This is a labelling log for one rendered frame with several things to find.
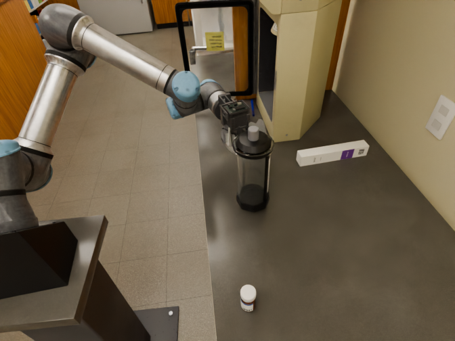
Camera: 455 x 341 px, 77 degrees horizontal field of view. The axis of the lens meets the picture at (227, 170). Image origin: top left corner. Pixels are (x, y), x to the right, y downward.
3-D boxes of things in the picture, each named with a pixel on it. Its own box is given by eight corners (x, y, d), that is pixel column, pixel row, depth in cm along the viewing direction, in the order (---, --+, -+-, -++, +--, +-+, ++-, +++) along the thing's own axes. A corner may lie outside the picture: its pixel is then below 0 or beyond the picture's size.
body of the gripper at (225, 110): (226, 115, 77) (210, 96, 85) (228, 141, 83) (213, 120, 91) (252, 108, 79) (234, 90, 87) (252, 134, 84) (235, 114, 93)
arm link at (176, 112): (163, 90, 86) (197, 79, 88) (164, 102, 97) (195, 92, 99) (172, 114, 86) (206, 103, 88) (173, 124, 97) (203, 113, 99)
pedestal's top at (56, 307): (-50, 338, 71) (-62, 333, 69) (11, 231, 95) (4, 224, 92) (80, 324, 72) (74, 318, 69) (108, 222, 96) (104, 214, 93)
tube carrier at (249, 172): (276, 203, 87) (282, 148, 73) (244, 215, 84) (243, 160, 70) (260, 180, 95) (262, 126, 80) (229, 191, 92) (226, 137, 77)
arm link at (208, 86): (197, 101, 102) (219, 94, 104) (208, 116, 94) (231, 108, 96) (192, 81, 97) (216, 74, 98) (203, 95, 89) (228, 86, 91)
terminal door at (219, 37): (253, 95, 135) (254, -2, 108) (189, 97, 137) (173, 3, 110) (252, 95, 136) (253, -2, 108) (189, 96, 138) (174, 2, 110)
